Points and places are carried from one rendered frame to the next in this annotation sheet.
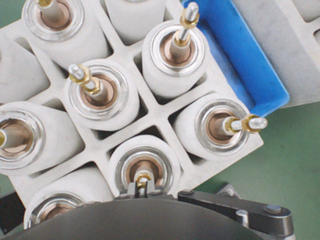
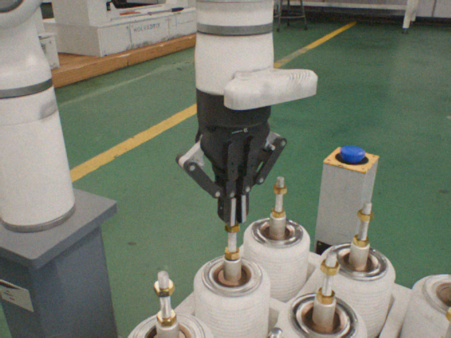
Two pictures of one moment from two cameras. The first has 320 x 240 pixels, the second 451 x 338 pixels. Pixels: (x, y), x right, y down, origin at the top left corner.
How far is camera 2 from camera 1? 0.37 m
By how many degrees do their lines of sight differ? 69
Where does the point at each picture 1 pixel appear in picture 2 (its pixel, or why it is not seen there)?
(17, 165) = (337, 247)
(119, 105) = (292, 314)
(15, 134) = (355, 257)
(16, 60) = (427, 322)
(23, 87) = (407, 321)
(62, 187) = (292, 249)
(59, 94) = not seen: outside the picture
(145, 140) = (247, 299)
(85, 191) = (272, 253)
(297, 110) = not seen: outside the picture
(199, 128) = (196, 327)
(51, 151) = not seen: hidden behind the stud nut
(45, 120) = (347, 281)
